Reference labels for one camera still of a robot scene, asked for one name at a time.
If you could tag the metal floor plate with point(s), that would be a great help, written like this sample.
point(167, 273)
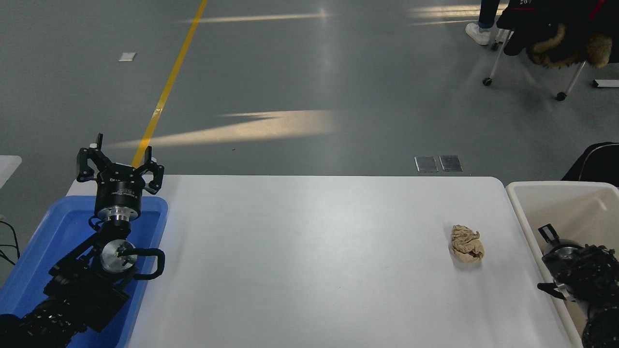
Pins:
point(426, 164)
point(450, 163)

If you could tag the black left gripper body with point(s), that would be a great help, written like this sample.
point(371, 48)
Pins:
point(118, 191)

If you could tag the large pale plastic bin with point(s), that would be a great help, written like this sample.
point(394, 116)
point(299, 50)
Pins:
point(570, 212)

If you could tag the small white side table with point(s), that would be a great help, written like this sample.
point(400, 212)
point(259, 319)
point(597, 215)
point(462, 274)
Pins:
point(7, 166)

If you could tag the white flat bar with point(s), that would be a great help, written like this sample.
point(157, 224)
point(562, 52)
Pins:
point(607, 83)

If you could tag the small white floor tag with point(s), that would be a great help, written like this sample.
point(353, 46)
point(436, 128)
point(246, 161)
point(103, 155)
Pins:
point(127, 56)

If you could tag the tan paper ball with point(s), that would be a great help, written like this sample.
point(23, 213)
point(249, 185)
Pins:
point(466, 244)

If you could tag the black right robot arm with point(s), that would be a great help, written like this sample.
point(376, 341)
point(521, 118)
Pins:
point(595, 280)

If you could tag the black fur-trimmed coat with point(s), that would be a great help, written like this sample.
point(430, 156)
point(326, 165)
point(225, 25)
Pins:
point(556, 29)

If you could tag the wheeled metal chair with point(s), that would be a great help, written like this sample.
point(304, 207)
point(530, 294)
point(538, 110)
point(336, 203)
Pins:
point(487, 81)

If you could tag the blue plastic tray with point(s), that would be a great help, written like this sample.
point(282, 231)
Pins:
point(58, 232)

